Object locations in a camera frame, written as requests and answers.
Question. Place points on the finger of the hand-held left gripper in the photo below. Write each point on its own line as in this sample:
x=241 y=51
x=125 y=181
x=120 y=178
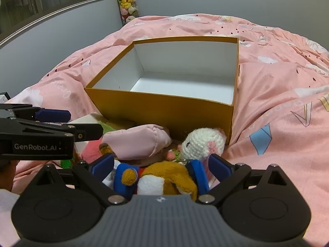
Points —
x=87 y=132
x=55 y=115

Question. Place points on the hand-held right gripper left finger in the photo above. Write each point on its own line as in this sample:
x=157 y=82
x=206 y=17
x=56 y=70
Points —
x=102 y=164

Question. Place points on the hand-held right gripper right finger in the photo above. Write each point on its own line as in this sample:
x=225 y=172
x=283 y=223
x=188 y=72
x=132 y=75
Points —
x=218 y=167

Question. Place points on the white box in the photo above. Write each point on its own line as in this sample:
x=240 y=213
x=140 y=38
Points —
x=87 y=119

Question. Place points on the white crochet rabbit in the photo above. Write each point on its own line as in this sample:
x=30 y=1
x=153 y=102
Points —
x=203 y=139

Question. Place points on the duck plush toy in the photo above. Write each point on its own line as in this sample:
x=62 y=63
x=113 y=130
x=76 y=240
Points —
x=167 y=175

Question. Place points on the orange cardboard box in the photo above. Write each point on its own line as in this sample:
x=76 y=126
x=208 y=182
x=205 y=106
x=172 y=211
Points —
x=159 y=113

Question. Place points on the small brown bear plush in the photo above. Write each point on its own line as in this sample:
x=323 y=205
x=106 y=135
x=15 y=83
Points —
x=105 y=149

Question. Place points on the pink fabric pouch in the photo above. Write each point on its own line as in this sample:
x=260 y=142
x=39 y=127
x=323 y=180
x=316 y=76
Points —
x=136 y=141

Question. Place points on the pink crochet flower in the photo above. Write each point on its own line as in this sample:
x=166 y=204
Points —
x=172 y=155

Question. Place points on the white side table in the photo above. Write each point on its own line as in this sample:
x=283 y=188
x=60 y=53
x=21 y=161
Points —
x=3 y=99

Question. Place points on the pink printed blanket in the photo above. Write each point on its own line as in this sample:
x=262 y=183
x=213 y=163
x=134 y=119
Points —
x=270 y=146

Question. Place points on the plush toy on shelf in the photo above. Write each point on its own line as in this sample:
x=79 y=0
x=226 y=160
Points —
x=126 y=2

